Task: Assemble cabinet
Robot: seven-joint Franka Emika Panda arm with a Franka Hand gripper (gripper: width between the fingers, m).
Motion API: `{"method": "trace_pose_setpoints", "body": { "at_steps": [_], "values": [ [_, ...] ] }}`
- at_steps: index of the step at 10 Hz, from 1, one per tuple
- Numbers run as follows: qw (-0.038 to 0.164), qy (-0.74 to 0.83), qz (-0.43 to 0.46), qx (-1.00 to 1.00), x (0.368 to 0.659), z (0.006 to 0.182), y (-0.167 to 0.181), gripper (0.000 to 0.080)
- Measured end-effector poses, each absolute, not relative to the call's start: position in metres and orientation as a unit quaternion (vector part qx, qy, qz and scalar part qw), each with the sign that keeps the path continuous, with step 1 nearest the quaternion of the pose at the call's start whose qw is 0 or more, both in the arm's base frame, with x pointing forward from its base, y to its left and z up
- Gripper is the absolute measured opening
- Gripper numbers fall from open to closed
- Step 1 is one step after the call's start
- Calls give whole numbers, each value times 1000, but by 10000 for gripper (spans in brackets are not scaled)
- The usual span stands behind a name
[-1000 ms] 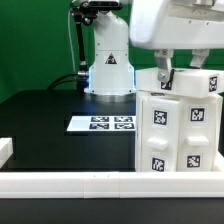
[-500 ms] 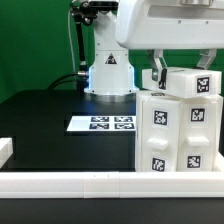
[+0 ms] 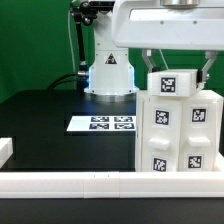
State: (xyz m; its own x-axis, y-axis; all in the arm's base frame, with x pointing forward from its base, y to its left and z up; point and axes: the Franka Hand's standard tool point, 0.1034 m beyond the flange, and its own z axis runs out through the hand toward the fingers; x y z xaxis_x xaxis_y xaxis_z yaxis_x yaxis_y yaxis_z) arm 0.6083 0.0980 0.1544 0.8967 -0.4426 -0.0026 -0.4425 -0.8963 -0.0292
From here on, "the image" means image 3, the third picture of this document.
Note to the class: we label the white marker base plate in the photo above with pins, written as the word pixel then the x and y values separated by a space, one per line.
pixel 101 123

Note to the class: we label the white cabinet body box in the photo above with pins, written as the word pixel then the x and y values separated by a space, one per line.
pixel 142 98

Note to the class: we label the white cabinet door panel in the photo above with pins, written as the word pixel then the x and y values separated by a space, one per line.
pixel 200 131

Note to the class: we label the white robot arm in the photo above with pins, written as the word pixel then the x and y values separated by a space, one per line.
pixel 111 74

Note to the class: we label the white L-shaped obstacle wall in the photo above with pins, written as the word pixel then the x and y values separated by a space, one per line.
pixel 108 184

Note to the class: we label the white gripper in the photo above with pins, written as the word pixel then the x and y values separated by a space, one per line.
pixel 152 24

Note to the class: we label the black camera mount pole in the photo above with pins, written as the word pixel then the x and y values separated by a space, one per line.
pixel 84 13

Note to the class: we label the white cabinet top block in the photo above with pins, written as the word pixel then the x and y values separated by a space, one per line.
pixel 173 83

